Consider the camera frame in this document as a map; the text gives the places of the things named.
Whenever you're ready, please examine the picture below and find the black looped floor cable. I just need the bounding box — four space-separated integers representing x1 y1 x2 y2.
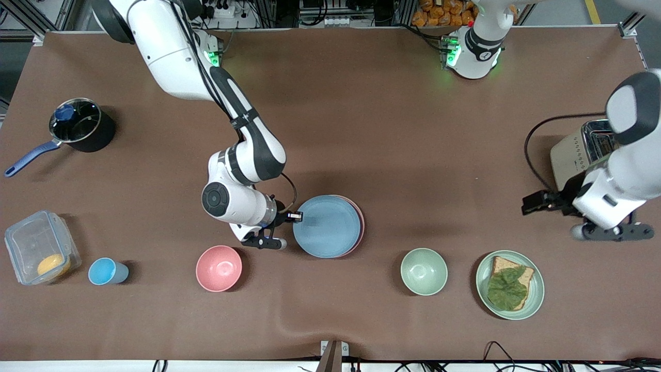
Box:
483 341 517 372

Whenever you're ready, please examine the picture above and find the bag of orange snacks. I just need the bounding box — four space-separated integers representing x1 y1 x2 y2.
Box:
412 0 520 27

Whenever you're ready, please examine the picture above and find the black pot blue handle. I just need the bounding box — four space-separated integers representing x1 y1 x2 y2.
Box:
4 97 115 178

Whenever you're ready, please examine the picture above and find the brown table cloth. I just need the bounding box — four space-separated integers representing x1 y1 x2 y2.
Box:
0 26 661 362

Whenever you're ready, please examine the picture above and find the blue plate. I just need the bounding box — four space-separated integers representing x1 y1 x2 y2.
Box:
293 195 361 258

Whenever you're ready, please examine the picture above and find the green lettuce leaf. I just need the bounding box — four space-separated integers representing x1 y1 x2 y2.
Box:
487 266 528 312

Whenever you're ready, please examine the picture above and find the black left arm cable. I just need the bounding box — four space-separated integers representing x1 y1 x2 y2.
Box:
524 113 606 193

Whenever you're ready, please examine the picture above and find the green bowl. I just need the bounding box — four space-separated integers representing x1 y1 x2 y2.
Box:
400 248 448 296

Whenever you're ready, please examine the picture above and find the green plate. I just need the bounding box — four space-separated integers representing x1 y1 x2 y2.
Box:
476 250 545 320

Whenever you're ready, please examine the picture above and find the pink plate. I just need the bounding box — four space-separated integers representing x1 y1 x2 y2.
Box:
330 195 366 257

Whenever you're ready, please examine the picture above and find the blue cup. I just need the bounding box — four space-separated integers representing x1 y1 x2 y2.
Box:
88 257 130 286

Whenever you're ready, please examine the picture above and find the glass lid blue knob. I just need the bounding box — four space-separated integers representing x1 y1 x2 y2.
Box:
49 98 101 144

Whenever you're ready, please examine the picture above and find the clear plastic container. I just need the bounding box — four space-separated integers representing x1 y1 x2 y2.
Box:
4 210 82 286

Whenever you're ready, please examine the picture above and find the brown bread slice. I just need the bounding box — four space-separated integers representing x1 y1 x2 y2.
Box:
488 256 535 311

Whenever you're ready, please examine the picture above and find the metal table bracket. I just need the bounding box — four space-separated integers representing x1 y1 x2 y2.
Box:
316 340 350 372

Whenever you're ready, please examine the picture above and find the white power strip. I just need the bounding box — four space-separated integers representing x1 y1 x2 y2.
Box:
206 0 237 19

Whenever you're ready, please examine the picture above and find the aluminium frame profile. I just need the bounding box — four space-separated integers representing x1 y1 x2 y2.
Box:
619 10 649 40
0 0 78 46

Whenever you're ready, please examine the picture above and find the silver toaster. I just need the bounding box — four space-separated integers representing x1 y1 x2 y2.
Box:
550 120 621 193

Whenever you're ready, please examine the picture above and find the orange round food piece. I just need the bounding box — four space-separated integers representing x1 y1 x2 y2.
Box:
37 254 71 277

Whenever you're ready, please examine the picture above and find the pink bowl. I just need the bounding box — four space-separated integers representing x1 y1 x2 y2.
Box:
196 245 243 292

